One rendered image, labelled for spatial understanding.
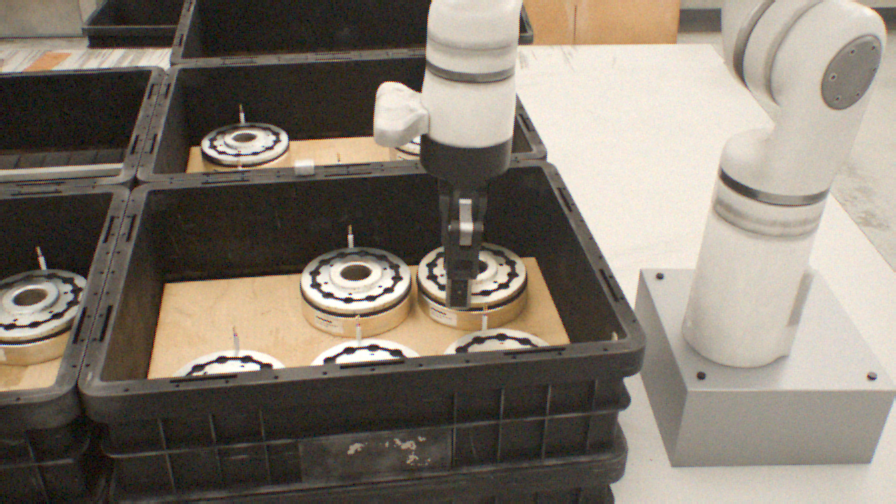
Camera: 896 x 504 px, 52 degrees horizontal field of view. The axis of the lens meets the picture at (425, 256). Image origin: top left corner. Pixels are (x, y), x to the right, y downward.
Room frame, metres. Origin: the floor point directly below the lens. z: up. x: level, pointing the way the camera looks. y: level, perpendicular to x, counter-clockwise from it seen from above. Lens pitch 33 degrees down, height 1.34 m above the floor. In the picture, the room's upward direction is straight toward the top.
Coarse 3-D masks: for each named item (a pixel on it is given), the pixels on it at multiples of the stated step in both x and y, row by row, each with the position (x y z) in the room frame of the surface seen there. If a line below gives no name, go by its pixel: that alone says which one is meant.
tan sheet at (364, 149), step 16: (304, 144) 1.04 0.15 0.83; (320, 144) 1.04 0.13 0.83; (336, 144) 1.04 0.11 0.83; (352, 144) 1.04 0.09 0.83; (368, 144) 1.04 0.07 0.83; (192, 160) 1.00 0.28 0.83; (320, 160) 1.00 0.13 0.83; (336, 160) 1.00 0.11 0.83; (352, 160) 1.00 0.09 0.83; (368, 160) 1.00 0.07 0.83; (384, 160) 1.00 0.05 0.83
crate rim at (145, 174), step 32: (192, 64) 1.05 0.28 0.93; (224, 64) 1.05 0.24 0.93; (256, 64) 1.05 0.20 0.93; (288, 64) 1.06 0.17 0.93; (320, 64) 1.06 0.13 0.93; (352, 64) 1.07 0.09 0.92; (160, 96) 0.96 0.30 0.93; (160, 128) 0.87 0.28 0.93; (416, 160) 0.80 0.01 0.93; (512, 160) 0.80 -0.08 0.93; (544, 160) 0.81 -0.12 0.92
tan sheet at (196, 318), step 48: (192, 288) 0.73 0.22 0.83; (240, 288) 0.73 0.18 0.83; (288, 288) 0.73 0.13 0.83; (528, 288) 0.73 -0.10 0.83; (192, 336) 0.65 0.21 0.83; (240, 336) 0.65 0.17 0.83; (288, 336) 0.65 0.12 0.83; (336, 336) 0.65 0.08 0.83; (384, 336) 0.65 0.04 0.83; (432, 336) 0.65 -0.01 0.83
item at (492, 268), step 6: (480, 258) 0.72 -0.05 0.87; (486, 258) 0.72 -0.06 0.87; (492, 258) 0.72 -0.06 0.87; (486, 264) 0.72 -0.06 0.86; (492, 264) 0.71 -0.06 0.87; (486, 270) 0.70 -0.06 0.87; (492, 270) 0.70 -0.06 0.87; (480, 276) 0.69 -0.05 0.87; (486, 276) 0.69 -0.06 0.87; (492, 276) 0.70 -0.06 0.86; (474, 282) 0.69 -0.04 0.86; (480, 282) 0.69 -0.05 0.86; (486, 282) 0.69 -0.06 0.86
